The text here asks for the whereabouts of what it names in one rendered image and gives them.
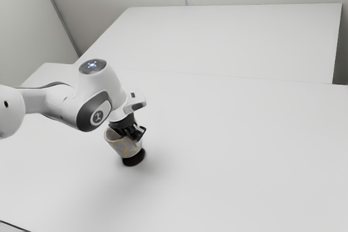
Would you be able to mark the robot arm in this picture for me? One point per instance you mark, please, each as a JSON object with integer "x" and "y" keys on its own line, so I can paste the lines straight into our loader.
{"x": 95, "y": 101}

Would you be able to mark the white mug with gold cracks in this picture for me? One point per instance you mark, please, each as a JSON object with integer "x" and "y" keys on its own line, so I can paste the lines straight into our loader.
{"x": 123, "y": 146}

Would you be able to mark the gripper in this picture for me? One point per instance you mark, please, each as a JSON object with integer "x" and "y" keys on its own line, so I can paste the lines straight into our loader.
{"x": 127, "y": 126}

